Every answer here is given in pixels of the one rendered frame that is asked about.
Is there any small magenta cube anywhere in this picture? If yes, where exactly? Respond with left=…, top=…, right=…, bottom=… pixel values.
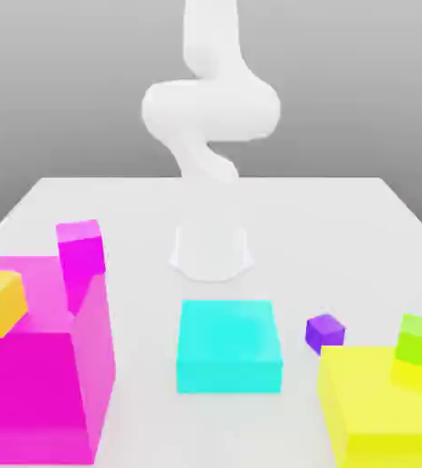
left=55, top=218, right=107, bottom=318

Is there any small purple cube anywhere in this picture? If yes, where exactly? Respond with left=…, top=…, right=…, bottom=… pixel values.
left=304, top=313, right=347, bottom=356

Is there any small green cube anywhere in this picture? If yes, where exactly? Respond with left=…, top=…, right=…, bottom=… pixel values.
left=394, top=313, right=422, bottom=370

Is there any large cyan box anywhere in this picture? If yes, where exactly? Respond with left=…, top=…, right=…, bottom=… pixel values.
left=175, top=299, right=284, bottom=395

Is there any large magenta box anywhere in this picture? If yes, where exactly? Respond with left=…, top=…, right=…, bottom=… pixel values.
left=0, top=255, right=117, bottom=466

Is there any large yellow box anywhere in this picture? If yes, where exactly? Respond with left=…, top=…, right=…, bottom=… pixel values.
left=317, top=345, right=422, bottom=468

